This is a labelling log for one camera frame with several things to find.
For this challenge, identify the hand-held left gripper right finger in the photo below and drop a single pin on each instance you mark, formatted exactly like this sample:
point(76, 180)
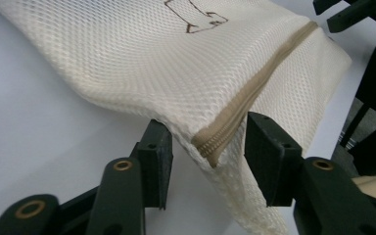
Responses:
point(271, 166)

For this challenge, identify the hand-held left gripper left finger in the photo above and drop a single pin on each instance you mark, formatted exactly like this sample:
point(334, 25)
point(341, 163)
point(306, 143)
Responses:
point(155, 166)

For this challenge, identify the white mesh laundry bag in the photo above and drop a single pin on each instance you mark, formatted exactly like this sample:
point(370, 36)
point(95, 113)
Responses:
point(137, 65)

